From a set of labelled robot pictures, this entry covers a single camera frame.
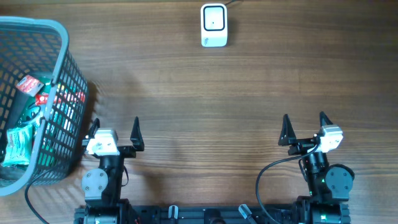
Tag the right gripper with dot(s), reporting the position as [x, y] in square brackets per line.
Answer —
[288, 137]

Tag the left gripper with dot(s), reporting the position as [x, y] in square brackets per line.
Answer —
[130, 151]

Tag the red Nescafe stick sachet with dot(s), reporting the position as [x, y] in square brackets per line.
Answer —
[42, 99]

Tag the green gloves package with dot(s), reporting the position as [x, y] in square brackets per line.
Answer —
[31, 114]

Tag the teal wet wipes pack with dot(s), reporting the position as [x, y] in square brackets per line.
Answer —
[19, 146]

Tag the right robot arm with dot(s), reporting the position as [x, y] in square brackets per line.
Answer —
[329, 185]

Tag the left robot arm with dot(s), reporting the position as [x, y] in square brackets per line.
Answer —
[102, 186]

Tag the grey plastic mesh basket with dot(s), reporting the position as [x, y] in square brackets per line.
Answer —
[39, 47]

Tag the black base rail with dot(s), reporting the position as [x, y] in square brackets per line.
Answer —
[276, 213]

